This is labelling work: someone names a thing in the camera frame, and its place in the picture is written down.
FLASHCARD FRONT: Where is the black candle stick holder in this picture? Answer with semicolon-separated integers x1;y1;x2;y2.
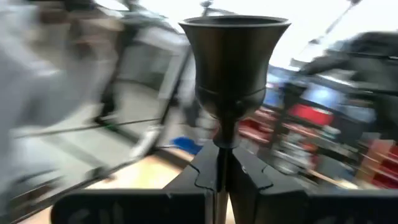
178;15;292;224

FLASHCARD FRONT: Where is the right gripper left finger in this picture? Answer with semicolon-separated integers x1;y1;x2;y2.
51;139;223;224

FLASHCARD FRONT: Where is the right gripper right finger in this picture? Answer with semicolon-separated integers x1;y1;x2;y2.
228;146;398;224

